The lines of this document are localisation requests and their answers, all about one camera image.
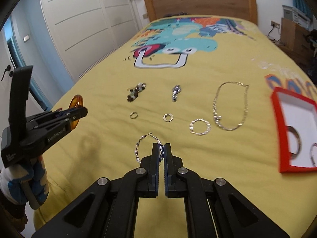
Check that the red jewelry box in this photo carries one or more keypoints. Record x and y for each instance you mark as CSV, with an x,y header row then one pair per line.
x,y
297,109

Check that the amber bangle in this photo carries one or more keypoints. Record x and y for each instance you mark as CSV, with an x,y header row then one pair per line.
x,y
74,101

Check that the silver pendant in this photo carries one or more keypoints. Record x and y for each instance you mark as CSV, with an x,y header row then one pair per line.
x,y
176,91

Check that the grey light switch plate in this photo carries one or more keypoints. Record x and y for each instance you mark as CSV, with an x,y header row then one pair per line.
x,y
26,38

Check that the person's left forearm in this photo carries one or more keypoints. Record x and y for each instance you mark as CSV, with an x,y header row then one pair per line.
x,y
10,213

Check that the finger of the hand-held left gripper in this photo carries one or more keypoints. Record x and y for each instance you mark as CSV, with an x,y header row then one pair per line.
x,y
42,119
57,131

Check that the white wall switch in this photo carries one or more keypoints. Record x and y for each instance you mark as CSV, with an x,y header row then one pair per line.
x,y
145,16

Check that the person's left hand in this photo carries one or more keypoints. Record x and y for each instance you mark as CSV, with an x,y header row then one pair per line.
x,y
14,181

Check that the wooden drawer cabinet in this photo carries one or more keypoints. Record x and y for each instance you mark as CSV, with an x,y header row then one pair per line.
x,y
294,39

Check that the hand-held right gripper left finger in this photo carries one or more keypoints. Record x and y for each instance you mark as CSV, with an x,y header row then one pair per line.
x,y
156,158

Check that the wooden headboard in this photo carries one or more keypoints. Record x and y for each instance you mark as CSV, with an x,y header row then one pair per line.
x,y
198,3

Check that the dark bangle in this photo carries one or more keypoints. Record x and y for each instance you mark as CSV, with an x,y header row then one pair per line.
x,y
300,145

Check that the white door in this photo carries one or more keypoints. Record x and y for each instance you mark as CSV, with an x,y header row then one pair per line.
x,y
5,54

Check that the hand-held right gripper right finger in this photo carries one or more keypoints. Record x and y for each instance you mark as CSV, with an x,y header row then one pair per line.
x,y
167,158

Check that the twisted silver hoop earring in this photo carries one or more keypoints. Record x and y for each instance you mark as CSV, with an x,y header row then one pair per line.
x,y
136,151

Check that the white wardrobe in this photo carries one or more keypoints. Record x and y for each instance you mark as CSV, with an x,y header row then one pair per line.
x,y
81,24

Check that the silver bangle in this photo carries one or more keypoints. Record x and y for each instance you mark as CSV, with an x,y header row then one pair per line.
x,y
311,153

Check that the white printer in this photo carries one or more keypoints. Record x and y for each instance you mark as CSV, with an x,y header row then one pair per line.
x,y
296,14

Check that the teal curtain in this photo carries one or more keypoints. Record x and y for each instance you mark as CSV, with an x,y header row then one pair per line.
x,y
301,1

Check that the yellow printed blanket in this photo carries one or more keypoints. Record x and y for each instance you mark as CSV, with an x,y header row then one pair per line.
x,y
223,166

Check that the wall socket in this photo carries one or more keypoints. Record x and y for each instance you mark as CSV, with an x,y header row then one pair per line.
x,y
275,24

